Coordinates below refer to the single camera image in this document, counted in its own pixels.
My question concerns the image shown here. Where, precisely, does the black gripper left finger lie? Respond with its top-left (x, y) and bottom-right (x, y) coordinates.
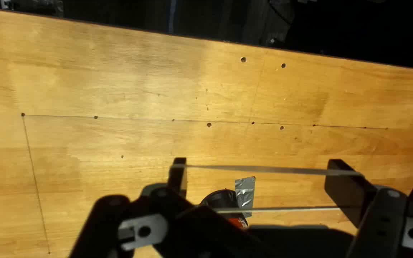
top-left (69, 157), bottom-right (265, 258)

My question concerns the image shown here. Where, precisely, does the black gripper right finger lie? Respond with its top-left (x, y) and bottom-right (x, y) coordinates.
top-left (324, 152), bottom-right (413, 258)

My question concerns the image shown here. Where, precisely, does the beige rubber band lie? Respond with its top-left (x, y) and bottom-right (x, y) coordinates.
top-left (169, 163), bottom-right (367, 216)

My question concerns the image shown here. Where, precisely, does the silver duct tape piece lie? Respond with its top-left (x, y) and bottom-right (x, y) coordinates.
top-left (234, 175), bottom-right (258, 220)

